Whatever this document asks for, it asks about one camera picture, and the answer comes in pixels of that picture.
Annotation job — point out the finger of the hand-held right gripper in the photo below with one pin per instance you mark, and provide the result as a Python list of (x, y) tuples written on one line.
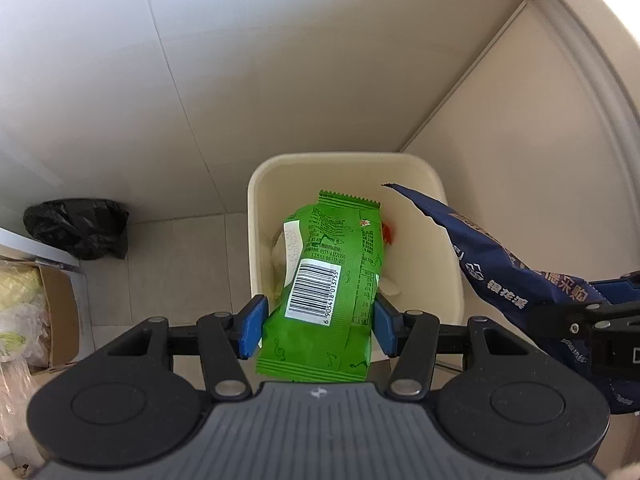
[(560, 319), (620, 291)]

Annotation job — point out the black garbage bag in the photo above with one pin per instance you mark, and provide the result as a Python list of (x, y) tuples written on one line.
[(75, 227)]

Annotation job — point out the grey metal ledge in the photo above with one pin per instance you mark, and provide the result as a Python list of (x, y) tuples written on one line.
[(35, 250)]

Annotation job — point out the dark blue noodle packet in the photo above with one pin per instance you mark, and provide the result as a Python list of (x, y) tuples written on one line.
[(500, 270)]

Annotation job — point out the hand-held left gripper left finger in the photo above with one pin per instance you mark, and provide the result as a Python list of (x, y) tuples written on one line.
[(252, 325)]

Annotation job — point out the cream plastic waste bin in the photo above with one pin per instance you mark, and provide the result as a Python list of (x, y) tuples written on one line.
[(420, 255)]

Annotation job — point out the green snack packet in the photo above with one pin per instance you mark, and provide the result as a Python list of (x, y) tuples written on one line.
[(330, 260)]

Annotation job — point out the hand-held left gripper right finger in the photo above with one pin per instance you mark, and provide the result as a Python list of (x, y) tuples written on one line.
[(385, 327)]

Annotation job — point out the cardboard box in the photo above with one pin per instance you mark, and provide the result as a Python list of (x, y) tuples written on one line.
[(60, 310)]

